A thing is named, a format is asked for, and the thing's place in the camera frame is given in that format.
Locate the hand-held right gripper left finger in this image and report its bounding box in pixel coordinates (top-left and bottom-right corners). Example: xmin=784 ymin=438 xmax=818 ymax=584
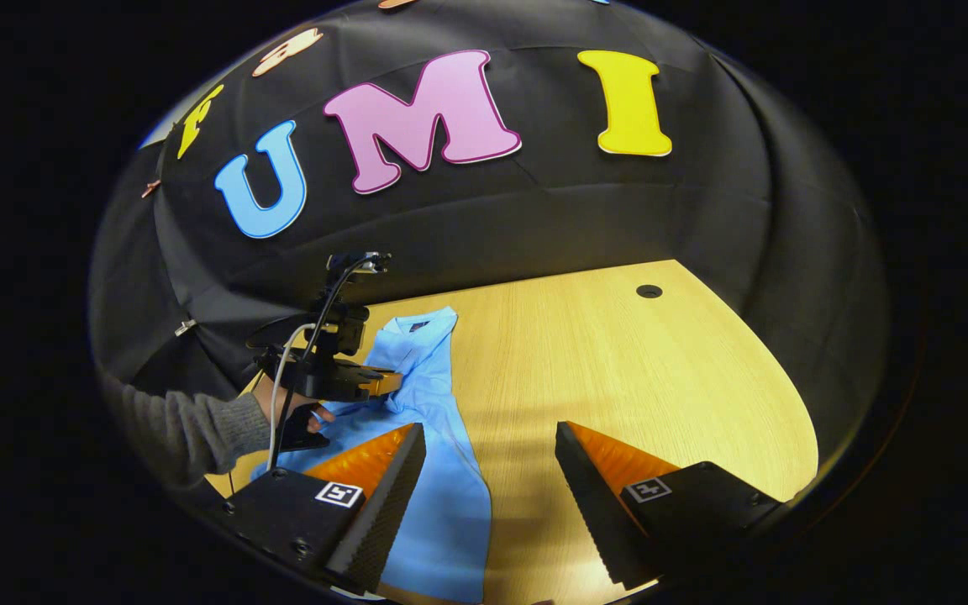
xmin=219 ymin=423 xmax=428 ymax=594

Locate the light blue T-shirt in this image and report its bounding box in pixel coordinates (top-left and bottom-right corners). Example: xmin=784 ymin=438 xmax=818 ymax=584
xmin=253 ymin=307 xmax=493 ymax=604

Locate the white cable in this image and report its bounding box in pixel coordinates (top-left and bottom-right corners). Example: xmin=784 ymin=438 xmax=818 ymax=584
xmin=267 ymin=323 xmax=318 ymax=471

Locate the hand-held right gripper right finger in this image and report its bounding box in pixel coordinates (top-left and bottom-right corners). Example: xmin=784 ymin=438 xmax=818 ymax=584
xmin=555 ymin=420 xmax=783 ymax=589

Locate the black cable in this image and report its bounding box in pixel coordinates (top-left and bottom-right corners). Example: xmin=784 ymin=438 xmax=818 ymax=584
xmin=278 ymin=255 xmax=384 ymax=459

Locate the black backdrop cloth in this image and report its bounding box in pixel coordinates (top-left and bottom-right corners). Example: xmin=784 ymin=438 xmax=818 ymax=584
xmin=89 ymin=0 xmax=892 ymax=438

